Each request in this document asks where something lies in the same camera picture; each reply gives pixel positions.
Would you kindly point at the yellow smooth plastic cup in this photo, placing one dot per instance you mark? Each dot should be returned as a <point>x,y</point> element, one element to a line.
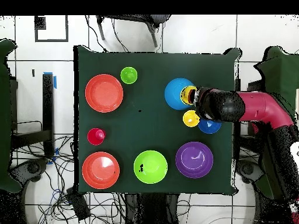
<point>184,94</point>

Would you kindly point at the light blue plastic bowl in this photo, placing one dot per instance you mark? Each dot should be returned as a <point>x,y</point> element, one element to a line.
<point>172,93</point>

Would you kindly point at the yellow stepped plastic cup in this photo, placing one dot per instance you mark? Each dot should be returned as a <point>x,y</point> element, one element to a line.
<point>190,119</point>

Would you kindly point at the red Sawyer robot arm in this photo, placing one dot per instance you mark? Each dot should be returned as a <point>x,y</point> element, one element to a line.
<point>257,109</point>

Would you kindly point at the dark blue plastic bowl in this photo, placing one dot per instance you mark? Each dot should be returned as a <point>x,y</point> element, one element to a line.
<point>209,127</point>

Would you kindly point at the dark green tablecloth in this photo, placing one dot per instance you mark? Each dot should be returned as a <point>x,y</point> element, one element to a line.
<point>151,130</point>

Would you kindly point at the black metal stand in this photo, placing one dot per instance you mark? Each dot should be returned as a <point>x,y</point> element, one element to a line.
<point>237,140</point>
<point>48,105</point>

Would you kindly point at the purple plastic bowl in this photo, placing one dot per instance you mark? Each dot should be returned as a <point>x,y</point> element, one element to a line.
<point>194,159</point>

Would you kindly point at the green stepped plastic cup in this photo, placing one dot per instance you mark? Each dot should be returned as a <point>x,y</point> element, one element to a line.
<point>129,75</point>

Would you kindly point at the light green plastic bowl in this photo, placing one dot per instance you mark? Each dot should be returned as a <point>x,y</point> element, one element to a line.
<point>154,166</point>

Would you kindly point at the grey metal-legged chair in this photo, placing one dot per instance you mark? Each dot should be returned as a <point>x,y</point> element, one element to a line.
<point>158,18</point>

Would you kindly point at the orange plastic bowl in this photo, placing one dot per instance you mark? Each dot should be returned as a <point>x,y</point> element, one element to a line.
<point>104,93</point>
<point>100,170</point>

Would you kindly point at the black chair base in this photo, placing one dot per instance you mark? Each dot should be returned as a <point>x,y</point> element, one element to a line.
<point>247,169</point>
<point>32,168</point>

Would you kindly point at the red plastic cup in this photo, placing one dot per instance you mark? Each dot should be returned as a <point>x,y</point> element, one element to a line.
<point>96,136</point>

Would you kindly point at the white panel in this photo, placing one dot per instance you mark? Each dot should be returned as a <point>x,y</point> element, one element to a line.
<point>297,98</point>

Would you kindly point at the blue tape strip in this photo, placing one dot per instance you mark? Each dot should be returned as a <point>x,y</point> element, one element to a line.
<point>55,82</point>

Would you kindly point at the black power strip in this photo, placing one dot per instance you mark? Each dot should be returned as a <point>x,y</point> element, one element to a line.
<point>78,205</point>

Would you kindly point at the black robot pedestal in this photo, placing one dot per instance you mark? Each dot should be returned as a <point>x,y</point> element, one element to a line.
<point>151,210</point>

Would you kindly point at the black square frame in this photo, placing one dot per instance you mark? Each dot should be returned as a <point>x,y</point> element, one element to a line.
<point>40,23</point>

